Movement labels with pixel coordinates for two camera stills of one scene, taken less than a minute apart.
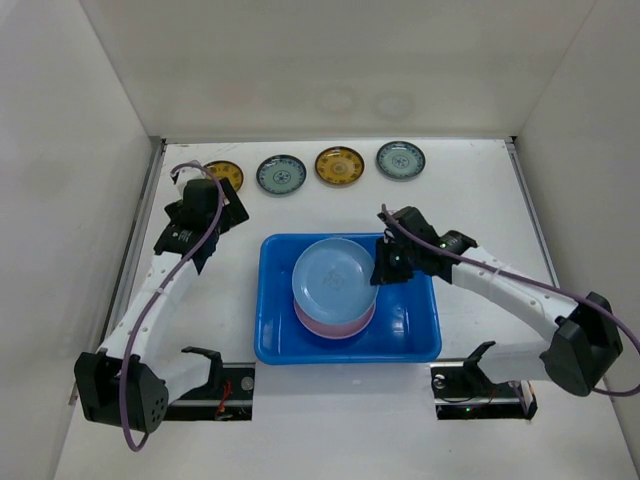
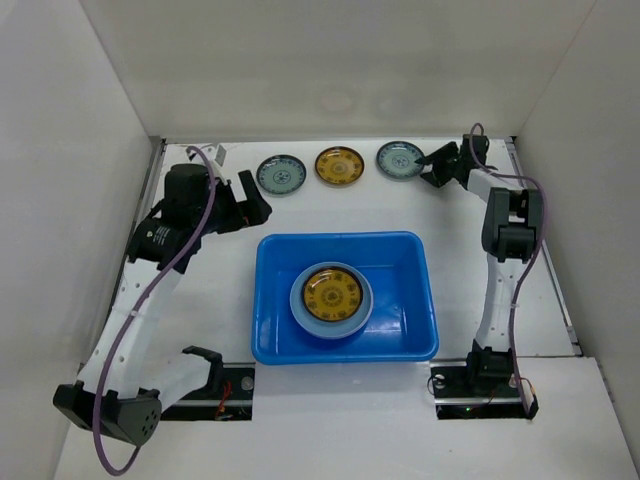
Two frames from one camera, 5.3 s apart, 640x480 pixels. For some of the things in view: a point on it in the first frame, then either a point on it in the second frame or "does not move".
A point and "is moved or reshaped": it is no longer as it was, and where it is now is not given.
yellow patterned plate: [227, 170] to [332, 294]
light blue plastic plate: [331, 281] is moved or reshaped
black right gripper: [388, 265] to [451, 165]
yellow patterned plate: [339, 165] does not move
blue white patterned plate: [281, 174] does not move
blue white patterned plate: [400, 160] does not move
